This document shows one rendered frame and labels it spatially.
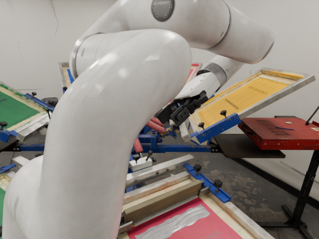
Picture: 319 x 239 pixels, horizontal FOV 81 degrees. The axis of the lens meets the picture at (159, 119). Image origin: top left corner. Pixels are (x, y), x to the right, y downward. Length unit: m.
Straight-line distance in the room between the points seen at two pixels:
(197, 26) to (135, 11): 0.09
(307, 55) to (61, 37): 4.23
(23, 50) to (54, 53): 0.54
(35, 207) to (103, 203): 0.07
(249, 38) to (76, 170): 0.36
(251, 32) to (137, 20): 0.22
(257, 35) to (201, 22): 0.17
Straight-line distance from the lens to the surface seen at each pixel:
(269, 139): 1.53
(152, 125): 1.44
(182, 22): 0.26
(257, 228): 0.99
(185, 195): 0.99
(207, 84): 0.46
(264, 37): 0.44
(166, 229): 0.93
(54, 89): 4.77
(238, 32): 0.40
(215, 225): 0.99
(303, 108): 2.61
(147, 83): 0.15
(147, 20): 0.29
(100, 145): 0.16
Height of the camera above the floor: 1.69
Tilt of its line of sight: 20 degrees down
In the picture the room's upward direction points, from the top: straight up
